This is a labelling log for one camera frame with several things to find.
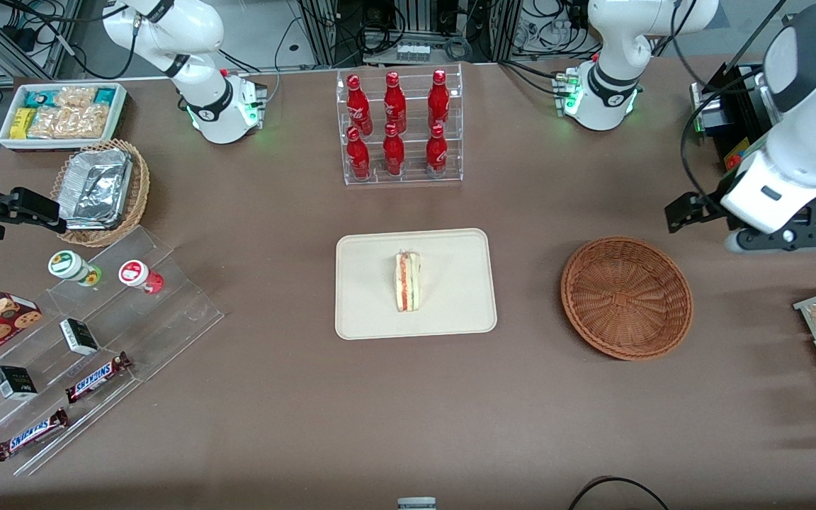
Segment triangular sandwich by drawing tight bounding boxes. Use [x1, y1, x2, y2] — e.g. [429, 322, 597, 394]
[395, 249, 423, 313]

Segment light wicker basket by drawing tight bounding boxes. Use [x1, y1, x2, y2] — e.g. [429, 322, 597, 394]
[52, 139, 150, 247]

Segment round brown wicker basket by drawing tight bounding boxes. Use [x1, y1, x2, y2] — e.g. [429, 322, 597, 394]
[560, 236, 694, 361]

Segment beige plastic tray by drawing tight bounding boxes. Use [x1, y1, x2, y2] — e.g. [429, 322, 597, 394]
[335, 228, 498, 341]

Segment aluminium foil containers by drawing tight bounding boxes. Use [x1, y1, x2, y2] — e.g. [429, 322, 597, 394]
[59, 148, 133, 230]

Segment green lidded cup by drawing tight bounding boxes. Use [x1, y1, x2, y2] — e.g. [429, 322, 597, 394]
[48, 250, 102, 287]

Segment black food warmer machine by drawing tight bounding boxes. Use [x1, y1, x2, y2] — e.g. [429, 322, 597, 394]
[690, 62, 816, 249]

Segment white plastic snack bin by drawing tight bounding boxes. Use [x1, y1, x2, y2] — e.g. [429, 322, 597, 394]
[0, 83, 128, 152]

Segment yellow snack packet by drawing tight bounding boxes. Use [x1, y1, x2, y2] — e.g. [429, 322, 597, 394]
[10, 108, 37, 140]

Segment large clear bag of crackers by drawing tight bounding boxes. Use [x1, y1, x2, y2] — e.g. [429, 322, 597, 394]
[29, 105, 109, 140]

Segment red lidded cup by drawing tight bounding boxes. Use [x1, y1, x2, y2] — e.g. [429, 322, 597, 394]
[118, 260, 164, 295]

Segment small black box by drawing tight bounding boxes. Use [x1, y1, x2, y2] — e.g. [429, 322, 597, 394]
[59, 319, 99, 356]
[0, 365, 38, 401]

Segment clear acrylic stepped stand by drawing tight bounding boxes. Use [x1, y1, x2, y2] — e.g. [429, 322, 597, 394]
[0, 225, 225, 477]

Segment snickers chocolate bar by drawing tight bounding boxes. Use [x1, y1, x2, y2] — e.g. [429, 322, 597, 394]
[0, 408, 69, 462]
[65, 352, 132, 404]

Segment red cola bottle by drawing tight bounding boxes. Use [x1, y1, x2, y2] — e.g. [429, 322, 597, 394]
[382, 124, 405, 176]
[346, 127, 371, 180]
[426, 124, 448, 178]
[428, 69, 451, 130]
[384, 72, 407, 135]
[346, 74, 373, 136]

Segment clear acrylic bottle rack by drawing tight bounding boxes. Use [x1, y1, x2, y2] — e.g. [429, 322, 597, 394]
[336, 64, 464, 186]

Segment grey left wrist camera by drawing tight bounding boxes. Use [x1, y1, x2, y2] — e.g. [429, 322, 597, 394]
[725, 205, 816, 254]

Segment black cable loop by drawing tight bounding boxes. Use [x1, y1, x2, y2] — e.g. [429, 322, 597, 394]
[567, 476, 671, 510]

